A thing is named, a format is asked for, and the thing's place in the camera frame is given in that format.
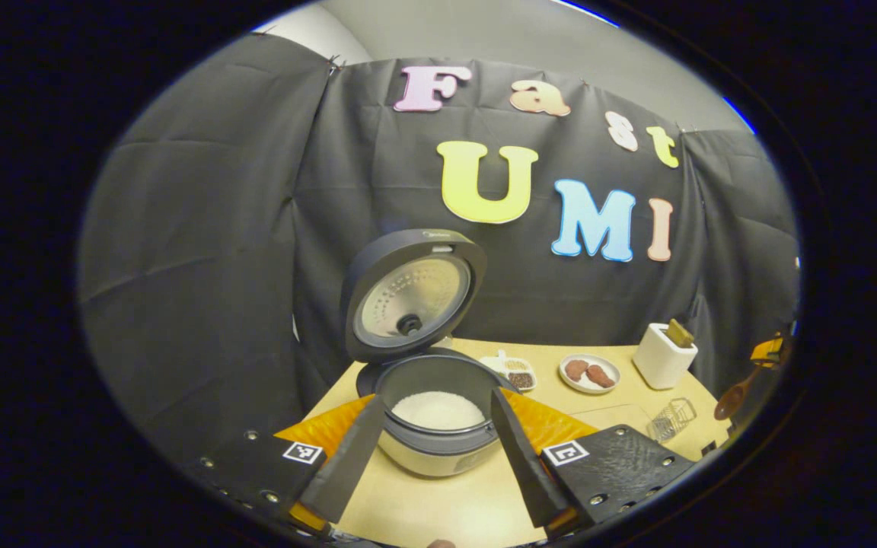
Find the dark grey rice cooker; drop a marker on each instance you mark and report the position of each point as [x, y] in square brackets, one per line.
[374, 262]

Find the white round plate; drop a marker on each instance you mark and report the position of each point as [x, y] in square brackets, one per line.
[569, 384]

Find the white toaster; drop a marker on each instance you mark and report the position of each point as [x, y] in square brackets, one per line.
[659, 361]

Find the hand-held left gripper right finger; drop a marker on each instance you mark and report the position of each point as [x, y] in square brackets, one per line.
[522, 457]

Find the clear table mat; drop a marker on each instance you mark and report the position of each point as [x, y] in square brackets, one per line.
[613, 417]

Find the brown wooden spoon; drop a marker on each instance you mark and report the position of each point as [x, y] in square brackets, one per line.
[728, 402]

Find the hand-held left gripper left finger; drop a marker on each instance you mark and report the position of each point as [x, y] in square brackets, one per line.
[355, 457]

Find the white divided grain dish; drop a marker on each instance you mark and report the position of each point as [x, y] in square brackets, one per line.
[518, 373]

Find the brown fried chicken piece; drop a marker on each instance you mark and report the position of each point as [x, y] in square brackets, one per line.
[576, 370]
[601, 376]

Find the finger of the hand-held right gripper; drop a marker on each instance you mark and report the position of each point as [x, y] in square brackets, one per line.
[767, 350]

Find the brown toast slice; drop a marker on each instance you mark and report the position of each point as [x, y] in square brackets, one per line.
[678, 333]

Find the white rice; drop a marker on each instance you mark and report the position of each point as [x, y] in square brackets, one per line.
[438, 409]

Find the black backdrop cloth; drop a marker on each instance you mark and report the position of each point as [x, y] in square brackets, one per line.
[202, 228]

